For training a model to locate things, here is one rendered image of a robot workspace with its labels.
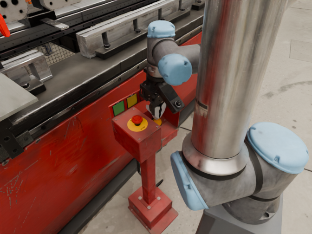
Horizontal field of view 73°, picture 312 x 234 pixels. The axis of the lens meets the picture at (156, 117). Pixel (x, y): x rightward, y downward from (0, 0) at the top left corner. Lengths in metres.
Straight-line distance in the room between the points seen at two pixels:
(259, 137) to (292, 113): 1.87
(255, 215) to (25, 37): 1.05
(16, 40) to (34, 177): 0.57
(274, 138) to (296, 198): 1.26
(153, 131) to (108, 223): 0.83
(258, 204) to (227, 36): 0.41
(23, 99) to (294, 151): 0.59
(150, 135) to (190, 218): 0.81
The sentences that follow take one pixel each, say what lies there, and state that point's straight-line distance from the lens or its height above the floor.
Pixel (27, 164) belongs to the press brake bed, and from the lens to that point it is 0.86.
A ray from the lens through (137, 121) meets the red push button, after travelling 0.72.
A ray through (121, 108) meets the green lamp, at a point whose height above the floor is 0.81.
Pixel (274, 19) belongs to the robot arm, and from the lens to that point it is 0.26.
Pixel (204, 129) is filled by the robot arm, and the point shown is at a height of 1.08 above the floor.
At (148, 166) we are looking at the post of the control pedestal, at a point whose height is 0.50.
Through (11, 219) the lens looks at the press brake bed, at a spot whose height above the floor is 0.52.
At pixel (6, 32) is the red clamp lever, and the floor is 1.09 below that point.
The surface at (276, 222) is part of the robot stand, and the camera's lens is 0.64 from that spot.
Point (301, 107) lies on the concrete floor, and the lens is 2.43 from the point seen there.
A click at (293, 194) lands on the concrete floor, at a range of 1.72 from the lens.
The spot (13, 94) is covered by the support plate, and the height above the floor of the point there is 1.00.
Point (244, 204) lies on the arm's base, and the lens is 0.57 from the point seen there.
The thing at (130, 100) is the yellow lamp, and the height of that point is 0.82.
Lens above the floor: 1.31
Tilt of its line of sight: 44 degrees down
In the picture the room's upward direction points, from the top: straight up
